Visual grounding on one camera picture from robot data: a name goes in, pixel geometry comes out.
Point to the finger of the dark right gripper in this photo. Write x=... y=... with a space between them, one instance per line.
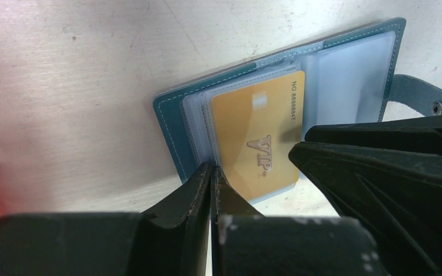
x=413 y=131
x=396 y=195

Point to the blue leather card holder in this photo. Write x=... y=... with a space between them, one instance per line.
x=349 y=78

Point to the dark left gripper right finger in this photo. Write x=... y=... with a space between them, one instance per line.
x=245 y=242

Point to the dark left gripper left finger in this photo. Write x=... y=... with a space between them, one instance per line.
x=169 y=238

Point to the gold VIP card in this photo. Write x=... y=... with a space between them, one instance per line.
x=256 y=127

